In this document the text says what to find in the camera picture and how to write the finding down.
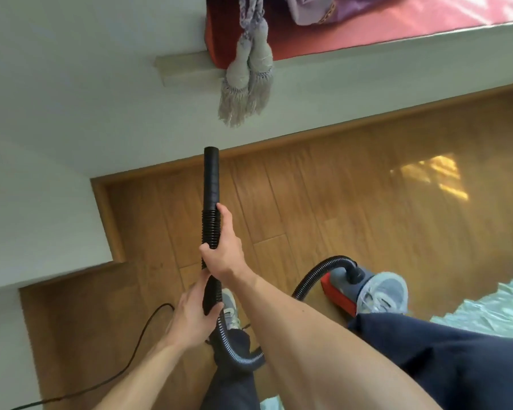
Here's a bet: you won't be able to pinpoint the black power cord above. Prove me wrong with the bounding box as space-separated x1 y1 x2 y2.
8 302 253 410

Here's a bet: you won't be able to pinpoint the person's left hand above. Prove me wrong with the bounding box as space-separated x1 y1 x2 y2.
162 268 225 353

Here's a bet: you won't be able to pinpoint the purple striped curtain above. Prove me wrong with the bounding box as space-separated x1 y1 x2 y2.
282 0 405 27

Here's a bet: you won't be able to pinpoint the grey tasselled curtain tieback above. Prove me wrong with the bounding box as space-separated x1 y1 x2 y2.
217 0 275 129

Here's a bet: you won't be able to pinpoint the person's grey shoe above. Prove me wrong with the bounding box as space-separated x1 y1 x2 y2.
220 288 242 331
355 272 410 317

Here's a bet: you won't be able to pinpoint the red vacuum cleaner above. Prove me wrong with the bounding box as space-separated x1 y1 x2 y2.
320 266 379 319

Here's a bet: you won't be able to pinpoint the person's left forearm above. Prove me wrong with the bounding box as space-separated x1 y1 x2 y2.
92 337 189 410

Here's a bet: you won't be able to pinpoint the person's right forearm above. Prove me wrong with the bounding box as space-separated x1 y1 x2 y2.
229 268 445 410

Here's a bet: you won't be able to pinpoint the person's right grey shoe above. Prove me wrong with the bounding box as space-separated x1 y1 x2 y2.
355 272 410 317

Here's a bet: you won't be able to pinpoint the black corrugated vacuum hose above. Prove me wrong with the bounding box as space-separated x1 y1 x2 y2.
201 146 367 372

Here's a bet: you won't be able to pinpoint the person's right hand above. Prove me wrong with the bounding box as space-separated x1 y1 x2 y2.
198 202 254 290

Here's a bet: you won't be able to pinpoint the person's dark trousers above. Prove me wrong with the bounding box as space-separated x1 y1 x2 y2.
199 313 513 410

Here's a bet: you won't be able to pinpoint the person's left grey shoe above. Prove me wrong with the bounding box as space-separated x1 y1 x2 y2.
220 288 242 331

